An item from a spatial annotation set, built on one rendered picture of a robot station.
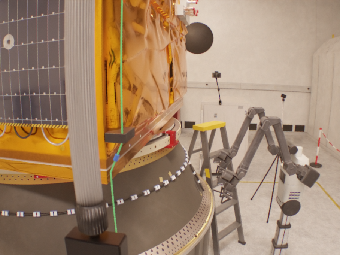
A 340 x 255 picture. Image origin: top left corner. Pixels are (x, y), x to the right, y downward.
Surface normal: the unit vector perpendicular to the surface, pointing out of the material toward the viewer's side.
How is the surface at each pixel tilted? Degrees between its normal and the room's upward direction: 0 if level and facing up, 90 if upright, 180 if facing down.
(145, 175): 62
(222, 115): 90
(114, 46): 86
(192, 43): 90
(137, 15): 84
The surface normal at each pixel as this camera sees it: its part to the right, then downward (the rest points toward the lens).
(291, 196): -0.10, 0.36
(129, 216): 0.55, -0.31
